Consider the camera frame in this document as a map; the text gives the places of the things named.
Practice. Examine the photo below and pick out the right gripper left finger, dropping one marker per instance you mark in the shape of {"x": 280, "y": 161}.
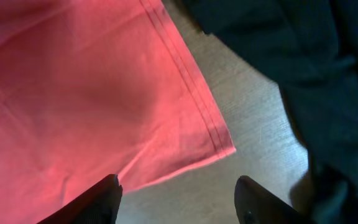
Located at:
{"x": 98, "y": 204}

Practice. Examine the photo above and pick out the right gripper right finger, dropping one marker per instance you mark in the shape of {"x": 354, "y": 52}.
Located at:
{"x": 256, "y": 205}

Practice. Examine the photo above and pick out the red soccer t-shirt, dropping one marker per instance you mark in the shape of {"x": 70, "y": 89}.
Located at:
{"x": 90, "y": 88}

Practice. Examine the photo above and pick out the black t-shirt unfolded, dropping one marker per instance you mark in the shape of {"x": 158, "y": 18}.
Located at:
{"x": 310, "y": 49}

